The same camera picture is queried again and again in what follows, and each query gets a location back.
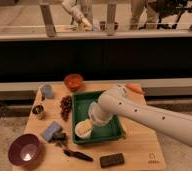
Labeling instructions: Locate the bunch of dark grapes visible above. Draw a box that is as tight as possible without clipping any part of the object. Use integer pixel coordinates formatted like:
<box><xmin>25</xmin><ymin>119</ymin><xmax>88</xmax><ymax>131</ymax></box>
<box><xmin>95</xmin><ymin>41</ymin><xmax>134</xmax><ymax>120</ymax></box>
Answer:
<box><xmin>60</xmin><ymin>95</ymin><xmax>72</xmax><ymax>121</ymax></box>

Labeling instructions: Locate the grey blue cup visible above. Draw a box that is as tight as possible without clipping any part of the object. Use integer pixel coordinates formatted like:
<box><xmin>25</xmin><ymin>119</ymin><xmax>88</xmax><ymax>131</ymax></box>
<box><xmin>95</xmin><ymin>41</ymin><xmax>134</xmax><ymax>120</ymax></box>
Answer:
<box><xmin>40</xmin><ymin>84</ymin><xmax>54</xmax><ymax>99</ymax></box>

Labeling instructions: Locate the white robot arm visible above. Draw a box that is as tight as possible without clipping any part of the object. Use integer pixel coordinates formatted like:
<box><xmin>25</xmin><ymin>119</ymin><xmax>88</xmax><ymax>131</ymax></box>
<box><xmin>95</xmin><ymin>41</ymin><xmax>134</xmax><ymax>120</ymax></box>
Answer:
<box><xmin>88</xmin><ymin>84</ymin><xmax>192</xmax><ymax>147</ymax></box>

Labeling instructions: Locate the orange bowl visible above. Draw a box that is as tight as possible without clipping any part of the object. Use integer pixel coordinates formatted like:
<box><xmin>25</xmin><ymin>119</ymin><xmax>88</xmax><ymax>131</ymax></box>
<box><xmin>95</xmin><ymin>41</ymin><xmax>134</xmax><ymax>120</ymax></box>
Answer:
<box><xmin>64</xmin><ymin>74</ymin><xmax>83</xmax><ymax>91</ymax></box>

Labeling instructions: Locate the purple bowl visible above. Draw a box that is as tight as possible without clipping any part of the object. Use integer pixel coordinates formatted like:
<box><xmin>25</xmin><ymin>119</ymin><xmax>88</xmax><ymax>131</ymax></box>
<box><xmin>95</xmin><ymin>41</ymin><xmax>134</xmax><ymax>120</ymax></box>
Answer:
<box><xmin>8</xmin><ymin>134</ymin><xmax>41</xmax><ymax>166</ymax></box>

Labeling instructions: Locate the small metal can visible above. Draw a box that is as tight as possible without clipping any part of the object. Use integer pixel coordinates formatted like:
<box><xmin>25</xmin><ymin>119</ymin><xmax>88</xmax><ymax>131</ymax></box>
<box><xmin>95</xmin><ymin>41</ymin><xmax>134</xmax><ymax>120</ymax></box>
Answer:
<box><xmin>32</xmin><ymin>105</ymin><xmax>45</xmax><ymax>120</ymax></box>

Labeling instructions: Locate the green plastic tray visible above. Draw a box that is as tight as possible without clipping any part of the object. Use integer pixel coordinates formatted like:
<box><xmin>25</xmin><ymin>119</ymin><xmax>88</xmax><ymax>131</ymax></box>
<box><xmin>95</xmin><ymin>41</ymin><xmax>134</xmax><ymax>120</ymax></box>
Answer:
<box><xmin>72</xmin><ymin>91</ymin><xmax>123</xmax><ymax>145</ymax></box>

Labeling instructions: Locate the dark brush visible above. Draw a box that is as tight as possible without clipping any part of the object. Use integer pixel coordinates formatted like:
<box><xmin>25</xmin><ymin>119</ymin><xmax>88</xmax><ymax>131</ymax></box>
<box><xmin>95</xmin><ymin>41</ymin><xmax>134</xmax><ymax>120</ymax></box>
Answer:
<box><xmin>52</xmin><ymin>132</ymin><xmax>93</xmax><ymax>162</ymax></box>

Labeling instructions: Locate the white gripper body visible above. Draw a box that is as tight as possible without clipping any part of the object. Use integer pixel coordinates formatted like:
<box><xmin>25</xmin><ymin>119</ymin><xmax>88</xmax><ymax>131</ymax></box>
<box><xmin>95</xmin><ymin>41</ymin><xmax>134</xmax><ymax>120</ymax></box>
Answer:
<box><xmin>88</xmin><ymin>102</ymin><xmax>106</xmax><ymax>126</ymax></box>

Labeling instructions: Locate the white paper cup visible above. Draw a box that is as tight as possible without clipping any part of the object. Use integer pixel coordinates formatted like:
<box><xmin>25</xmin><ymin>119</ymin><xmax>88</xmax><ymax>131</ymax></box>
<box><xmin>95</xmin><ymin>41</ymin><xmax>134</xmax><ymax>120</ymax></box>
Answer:
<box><xmin>75</xmin><ymin>119</ymin><xmax>93</xmax><ymax>139</ymax></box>

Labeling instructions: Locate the wooden table board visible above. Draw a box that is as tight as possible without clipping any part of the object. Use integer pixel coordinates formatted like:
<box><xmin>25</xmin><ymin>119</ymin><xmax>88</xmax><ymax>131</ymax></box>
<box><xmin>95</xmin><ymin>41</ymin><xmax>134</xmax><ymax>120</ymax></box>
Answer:
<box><xmin>12</xmin><ymin>83</ymin><xmax>166</xmax><ymax>171</ymax></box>

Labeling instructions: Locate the blue sponge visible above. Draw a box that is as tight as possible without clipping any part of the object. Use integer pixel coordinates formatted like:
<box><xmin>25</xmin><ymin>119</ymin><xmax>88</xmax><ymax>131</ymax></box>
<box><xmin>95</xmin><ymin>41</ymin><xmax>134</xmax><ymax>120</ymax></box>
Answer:
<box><xmin>42</xmin><ymin>121</ymin><xmax>62</xmax><ymax>142</ymax></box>

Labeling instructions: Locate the black rectangular block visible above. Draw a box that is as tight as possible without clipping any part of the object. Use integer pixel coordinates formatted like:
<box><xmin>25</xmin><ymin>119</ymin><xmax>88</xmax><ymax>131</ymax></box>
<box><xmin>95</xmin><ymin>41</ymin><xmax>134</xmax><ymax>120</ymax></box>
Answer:
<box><xmin>100</xmin><ymin>153</ymin><xmax>125</xmax><ymax>168</ymax></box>

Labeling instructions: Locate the orange carrot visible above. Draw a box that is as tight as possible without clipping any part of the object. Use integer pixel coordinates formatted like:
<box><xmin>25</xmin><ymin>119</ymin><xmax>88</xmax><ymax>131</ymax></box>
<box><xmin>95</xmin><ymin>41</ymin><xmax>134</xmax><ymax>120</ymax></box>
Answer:
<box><xmin>126</xmin><ymin>83</ymin><xmax>145</xmax><ymax>94</ymax></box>

